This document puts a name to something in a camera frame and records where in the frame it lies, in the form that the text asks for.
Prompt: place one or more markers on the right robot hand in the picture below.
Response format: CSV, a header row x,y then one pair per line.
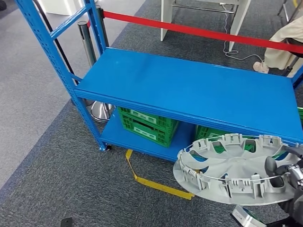
x,y
295,175

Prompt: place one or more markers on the grey plastic wheel hubcap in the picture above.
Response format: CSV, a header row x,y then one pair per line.
x,y
236,166

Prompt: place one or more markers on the blue metal shelf rack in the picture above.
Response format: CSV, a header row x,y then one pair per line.
x,y
189,87

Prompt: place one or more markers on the green plastic crate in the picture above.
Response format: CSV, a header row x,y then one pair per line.
x,y
146,125
205,131
301,115

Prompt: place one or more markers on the person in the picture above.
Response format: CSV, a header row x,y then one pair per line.
x,y
279,47

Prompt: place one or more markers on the yellow floor tape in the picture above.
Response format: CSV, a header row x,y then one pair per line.
x,y
161,188

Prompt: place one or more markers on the red barrier belt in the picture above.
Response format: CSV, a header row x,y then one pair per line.
x,y
189,31

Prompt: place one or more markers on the white desk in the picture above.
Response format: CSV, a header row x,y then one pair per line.
x,y
165,18

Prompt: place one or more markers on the white lit plinth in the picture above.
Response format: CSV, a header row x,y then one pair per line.
x,y
61,6

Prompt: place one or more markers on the grey metal frame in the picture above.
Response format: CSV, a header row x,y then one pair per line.
x,y
285,11

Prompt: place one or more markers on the chrome stanchion post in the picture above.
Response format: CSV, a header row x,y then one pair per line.
x,y
86,40
103,34

